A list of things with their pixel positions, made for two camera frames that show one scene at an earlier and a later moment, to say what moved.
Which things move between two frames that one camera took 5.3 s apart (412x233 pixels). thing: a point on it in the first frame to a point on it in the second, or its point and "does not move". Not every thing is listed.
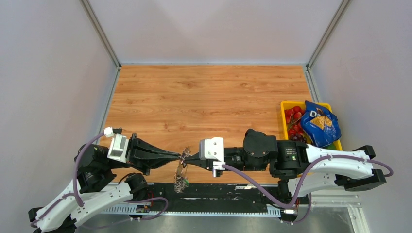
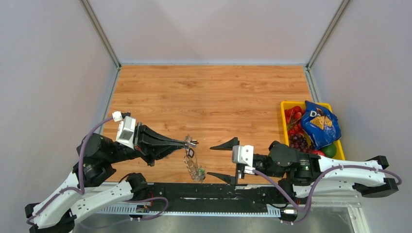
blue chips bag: x=321 y=126 does not move
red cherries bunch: x=293 y=116 does not move
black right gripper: x=197 y=161 to x=227 y=146
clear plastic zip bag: x=181 y=182 to x=193 y=169
